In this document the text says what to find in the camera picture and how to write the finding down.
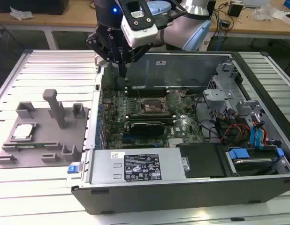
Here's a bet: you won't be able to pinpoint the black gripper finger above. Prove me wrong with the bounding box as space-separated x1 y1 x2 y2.
85 32 123 77
122 43 152 78

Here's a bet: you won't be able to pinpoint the silver CPU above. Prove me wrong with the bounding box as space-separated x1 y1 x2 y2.
13 125 34 139

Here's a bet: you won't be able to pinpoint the CPU socket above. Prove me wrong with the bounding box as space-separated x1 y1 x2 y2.
139 97 166 116

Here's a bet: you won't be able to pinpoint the wooden desk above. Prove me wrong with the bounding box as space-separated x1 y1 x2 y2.
0 0 290 50

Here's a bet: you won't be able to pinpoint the black round cylinder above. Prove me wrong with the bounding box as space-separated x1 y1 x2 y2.
114 76 127 91

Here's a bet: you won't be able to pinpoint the black RAM slot bank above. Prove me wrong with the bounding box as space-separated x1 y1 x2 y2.
125 85 170 98
125 113 177 123

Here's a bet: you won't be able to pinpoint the green motherboard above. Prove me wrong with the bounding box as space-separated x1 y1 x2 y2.
101 88 206 150

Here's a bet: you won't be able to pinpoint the large black box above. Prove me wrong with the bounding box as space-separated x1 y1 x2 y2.
0 0 70 15

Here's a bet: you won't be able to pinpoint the black graphics card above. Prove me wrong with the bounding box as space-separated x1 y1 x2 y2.
123 121 166 136

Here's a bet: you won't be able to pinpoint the silver metal drive cage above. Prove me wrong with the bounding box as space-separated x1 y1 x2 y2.
202 60 265 122

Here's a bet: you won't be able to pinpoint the crumpled white paper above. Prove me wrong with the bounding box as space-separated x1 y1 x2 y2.
9 6 35 21

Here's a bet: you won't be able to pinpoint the small black speaker box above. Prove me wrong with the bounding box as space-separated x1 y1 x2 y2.
227 2 244 17

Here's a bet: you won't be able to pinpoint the grey parts rack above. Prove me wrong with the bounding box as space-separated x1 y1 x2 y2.
0 88 92 169

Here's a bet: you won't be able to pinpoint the silver power supply with label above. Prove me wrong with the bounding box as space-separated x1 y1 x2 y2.
90 147 187 185

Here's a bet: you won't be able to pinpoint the black plastic fan shroud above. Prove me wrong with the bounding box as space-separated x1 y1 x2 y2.
176 142 228 179

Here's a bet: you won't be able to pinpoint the flat white box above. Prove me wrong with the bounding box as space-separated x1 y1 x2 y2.
243 0 272 8

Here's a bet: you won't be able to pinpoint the clear plastic bags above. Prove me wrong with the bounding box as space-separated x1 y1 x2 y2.
251 4 286 22

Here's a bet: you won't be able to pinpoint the black open PC case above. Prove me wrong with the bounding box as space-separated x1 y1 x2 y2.
71 50 290 215

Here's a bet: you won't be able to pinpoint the hard disk in blue carrier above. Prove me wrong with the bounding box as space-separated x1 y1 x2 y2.
227 147 285 176

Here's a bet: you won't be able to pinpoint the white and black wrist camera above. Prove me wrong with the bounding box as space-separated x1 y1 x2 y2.
121 0 159 49

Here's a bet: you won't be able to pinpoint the red yellow black wire bundle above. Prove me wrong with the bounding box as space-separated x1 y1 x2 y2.
220 124 251 143

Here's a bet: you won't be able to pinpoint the blue flat data wire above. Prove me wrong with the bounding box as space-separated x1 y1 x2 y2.
250 120 267 150

